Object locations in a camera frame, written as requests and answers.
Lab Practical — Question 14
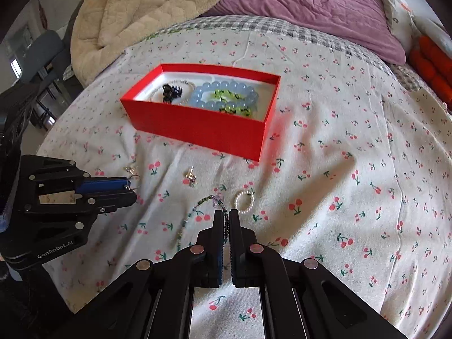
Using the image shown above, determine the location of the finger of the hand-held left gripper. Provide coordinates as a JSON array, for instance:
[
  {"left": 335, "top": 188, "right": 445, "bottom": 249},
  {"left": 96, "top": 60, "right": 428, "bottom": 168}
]
[
  {"left": 19, "top": 155, "right": 133, "bottom": 195},
  {"left": 21, "top": 188, "right": 138, "bottom": 235}
]

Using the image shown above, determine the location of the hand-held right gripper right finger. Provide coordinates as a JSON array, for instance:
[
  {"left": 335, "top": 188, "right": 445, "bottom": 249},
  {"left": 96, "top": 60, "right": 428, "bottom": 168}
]
[{"left": 229, "top": 209, "right": 407, "bottom": 339}]

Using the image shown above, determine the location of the beige fleece blanket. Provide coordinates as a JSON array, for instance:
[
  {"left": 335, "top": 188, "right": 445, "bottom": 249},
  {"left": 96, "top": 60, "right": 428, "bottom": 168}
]
[{"left": 71, "top": 0, "right": 269, "bottom": 89}]

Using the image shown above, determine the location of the purple green beaded necklace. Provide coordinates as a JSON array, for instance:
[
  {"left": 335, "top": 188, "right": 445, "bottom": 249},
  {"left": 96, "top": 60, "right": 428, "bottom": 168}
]
[{"left": 175, "top": 195, "right": 228, "bottom": 251}]

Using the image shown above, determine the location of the white floral pillow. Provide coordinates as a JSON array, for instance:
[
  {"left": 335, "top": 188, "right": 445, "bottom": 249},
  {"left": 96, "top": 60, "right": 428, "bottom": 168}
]
[{"left": 376, "top": 0, "right": 417, "bottom": 52}]

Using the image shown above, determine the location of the orange plush cushion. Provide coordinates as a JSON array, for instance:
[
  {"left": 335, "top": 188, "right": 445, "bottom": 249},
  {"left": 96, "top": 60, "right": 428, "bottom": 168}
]
[{"left": 410, "top": 36, "right": 452, "bottom": 105}]

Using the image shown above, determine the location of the white quilted pillow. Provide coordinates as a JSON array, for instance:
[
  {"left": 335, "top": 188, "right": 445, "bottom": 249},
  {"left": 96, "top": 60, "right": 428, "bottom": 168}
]
[{"left": 413, "top": 16, "right": 452, "bottom": 60}]

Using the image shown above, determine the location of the dark chair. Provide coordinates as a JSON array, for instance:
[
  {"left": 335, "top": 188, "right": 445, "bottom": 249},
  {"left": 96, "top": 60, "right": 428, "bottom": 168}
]
[{"left": 7, "top": 30, "right": 76, "bottom": 128}]

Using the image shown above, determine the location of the black hair claw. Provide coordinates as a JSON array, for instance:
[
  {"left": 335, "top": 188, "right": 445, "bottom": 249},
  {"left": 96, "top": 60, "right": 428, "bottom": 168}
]
[{"left": 160, "top": 83, "right": 184, "bottom": 104}]

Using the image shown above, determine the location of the red cardboard box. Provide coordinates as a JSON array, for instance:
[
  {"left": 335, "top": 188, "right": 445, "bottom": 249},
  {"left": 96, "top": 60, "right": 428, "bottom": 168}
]
[{"left": 120, "top": 64, "right": 282, "bottom": 162}]

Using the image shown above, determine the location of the purple quilt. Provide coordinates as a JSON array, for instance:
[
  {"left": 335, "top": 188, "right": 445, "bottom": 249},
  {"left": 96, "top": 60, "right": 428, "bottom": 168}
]
[{"left": 201, "top": 0, "right": 407, "bottom": 65}]

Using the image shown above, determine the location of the clear crystal bead bracelet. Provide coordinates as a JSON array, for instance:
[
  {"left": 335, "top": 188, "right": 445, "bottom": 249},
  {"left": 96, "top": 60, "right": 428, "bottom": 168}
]
[{"left": 148, "top": 81, "right": 198, "bottom": 107}]

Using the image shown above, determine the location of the blue bead bracelet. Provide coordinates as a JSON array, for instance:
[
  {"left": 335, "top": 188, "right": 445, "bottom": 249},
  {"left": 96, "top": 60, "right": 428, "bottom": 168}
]
[{"left": 191, "top": 81, "right": 260, "bottom": 114}]

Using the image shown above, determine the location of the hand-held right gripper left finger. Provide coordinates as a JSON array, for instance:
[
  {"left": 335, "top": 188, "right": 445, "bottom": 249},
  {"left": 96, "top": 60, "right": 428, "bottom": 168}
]
[{"left": 76, "top": 209, "right": 229, "bottom": 339}]

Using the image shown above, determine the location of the green bead bracelet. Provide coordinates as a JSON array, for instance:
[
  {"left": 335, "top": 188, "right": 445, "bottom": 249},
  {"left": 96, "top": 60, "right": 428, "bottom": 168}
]
[{"left": 212, "top": 90, "right": 257, "bottom": 117}]

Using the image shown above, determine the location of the small pearl bracelet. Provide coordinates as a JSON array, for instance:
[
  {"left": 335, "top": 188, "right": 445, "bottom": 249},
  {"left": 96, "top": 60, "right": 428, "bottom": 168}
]
[{"left": 234, "top": 191, "right": 255, "bottom": 214}]

